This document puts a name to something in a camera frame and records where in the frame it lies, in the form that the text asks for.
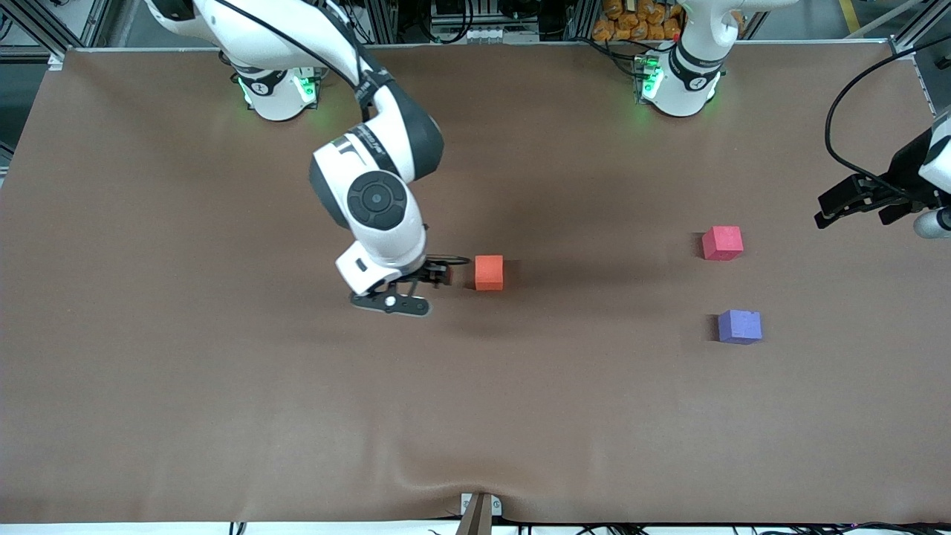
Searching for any orange foam block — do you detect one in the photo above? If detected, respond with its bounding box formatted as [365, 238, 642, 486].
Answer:
[475, 255, 504, 291]

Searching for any brown table mat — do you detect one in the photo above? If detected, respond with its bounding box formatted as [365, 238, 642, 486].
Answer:
[0, 43, 951, 525]

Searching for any red foam block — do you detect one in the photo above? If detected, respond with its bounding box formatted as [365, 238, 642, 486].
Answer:
[701, 226, 744, 262]

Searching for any purple foam block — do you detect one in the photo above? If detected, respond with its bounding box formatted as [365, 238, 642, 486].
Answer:
[717, 309, 763, 346]

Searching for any white terminal block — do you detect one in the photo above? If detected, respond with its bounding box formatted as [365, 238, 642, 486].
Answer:
[438, 27, 515, 44]

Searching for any pile of orange packets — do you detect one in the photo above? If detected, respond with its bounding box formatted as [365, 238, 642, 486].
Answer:
[592, 0, 684, 42]

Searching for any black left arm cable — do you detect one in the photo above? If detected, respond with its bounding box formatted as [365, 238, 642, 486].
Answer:
[824, 33, 951, 198]

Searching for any aluminium frame profile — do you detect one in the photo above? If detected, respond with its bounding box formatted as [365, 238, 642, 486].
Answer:
[0, 0, 112, 62]
[888, 0, 951, 47]

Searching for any metal mounting bracket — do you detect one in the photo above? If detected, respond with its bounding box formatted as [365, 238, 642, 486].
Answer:
[461, 493, 503, 518]

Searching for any brown camera post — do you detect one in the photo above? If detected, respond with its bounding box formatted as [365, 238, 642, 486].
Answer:
[455, 494, 493, 535]

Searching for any aluminium frame post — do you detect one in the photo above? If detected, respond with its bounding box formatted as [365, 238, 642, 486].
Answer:
[368, 0, 402, 44]
[565, 0, 601, 42]

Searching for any black background cable bundle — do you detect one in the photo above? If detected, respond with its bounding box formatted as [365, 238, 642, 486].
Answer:
[405, 0, 476, 42]

